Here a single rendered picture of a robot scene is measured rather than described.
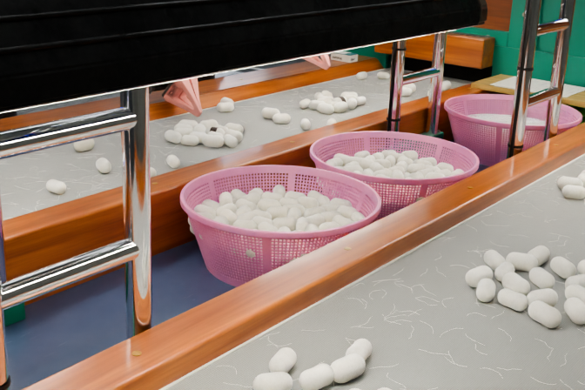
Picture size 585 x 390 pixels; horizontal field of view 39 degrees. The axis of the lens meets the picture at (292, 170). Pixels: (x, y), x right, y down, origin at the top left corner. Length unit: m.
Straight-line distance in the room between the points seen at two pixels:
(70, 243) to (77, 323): 0.11
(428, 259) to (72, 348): 0.42
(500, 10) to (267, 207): 1.04
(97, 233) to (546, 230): 0.59
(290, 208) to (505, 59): 1.00
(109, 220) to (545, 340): 0.55
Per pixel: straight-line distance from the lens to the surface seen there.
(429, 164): 1.37
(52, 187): 1.19
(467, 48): 1.99
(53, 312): 1.01
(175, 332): 0.76
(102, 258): 0.72
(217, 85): 1.77
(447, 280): 0.95
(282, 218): 1.08
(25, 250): 1.01
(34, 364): 0.91
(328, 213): 1.11
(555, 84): 1.53
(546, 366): 0.81
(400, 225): 1.03
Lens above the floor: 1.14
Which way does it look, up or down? 18 degrees down
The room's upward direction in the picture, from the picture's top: 2 degrees clockwise
